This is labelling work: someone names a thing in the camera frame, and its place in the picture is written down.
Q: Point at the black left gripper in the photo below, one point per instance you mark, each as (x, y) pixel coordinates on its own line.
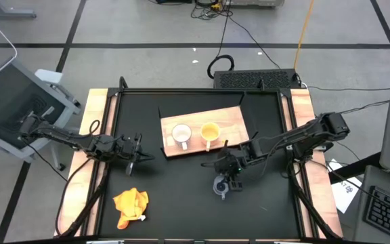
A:
(125, 149)

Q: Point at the black aluminium table frame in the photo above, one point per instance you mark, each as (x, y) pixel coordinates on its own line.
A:
(198, 90)

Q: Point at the white grey patterned mug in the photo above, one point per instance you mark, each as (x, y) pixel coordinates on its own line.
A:
(181, 133)

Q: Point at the orange yellow ceramic mug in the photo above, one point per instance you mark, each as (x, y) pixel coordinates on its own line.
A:
(210, 131)

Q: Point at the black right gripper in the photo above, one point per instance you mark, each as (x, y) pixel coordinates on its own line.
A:
(230, 162)

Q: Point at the grey mesh office chair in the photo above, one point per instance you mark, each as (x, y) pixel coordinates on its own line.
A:
(5, 95)

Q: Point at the grey metal table foot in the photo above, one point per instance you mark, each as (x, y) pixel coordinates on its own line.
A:
(12, 14)

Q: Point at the black perforated computer case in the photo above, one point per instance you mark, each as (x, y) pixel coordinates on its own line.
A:
(249, 79)

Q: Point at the grey desk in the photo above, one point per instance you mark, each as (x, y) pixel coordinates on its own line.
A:
(371, 173)

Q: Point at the yellow power plug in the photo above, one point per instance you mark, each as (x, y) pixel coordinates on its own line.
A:
(216, 6)

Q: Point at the black desk leg bar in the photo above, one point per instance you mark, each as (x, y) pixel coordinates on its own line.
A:
(354, 167)

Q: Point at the white paper sheet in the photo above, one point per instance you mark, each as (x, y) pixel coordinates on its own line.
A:
(345, 196)

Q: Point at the orange crumpled cloth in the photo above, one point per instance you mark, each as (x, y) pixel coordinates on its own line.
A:
(130, 205)

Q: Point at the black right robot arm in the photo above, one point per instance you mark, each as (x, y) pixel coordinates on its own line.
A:
(283, 139)

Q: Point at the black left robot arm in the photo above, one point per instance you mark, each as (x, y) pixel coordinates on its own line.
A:
(63, 136)

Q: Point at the grey metal bracket strip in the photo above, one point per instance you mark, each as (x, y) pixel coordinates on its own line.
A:
(105, 242)
(288, 242)

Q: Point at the grey equipment box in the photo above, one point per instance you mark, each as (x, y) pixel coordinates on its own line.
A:
(256, 2)

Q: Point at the clear glass cup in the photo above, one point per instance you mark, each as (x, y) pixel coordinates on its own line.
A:
(217, 185)

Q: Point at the black keyboard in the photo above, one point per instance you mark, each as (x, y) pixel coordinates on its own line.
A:
(388, 213)

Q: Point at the black equipment box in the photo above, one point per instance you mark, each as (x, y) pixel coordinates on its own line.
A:
(173, 1)

